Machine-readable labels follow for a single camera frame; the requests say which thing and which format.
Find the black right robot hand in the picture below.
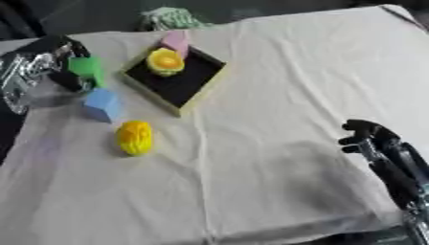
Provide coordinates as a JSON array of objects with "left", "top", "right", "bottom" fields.
[{"left": 336, "top": 119, "right": 429, "bottom": 211}]

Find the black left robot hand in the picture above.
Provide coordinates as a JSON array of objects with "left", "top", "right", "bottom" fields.
[{"left": 21, "top": 33, "right": 98, "bottom": 94}]

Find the green block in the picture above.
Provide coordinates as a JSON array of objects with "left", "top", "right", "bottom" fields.
[{"left": 67, "top": 56, "right": 107, "bottom": 89}]

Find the tan box with black inside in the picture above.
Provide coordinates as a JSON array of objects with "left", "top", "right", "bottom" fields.
[{"left": 117, "top": 43, "right": 230, "bottom": 118}]

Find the blue block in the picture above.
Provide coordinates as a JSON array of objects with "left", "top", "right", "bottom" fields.
[{"left": 80, "top": 87, "right": 124, "bottom": 124}]

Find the yellow toy corn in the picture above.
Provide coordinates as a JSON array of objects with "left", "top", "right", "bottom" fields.
[{"left": 114, "top": 120, "right": 154, "bottom": 157}]

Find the yellow toy fruit half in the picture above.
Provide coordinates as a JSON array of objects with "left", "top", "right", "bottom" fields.
[{"left": 146, "top": 47, "right": 187, "bottom": 78}]

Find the pink block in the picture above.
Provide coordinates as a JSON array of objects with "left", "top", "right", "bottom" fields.
[{"left": 159, "top": 30, "right": 192, "bottom": 59}]

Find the green and white checked cloth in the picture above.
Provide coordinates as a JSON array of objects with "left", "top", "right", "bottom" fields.
[{"left": 139, "top": 7, "right": 212, "bottom": 32}]

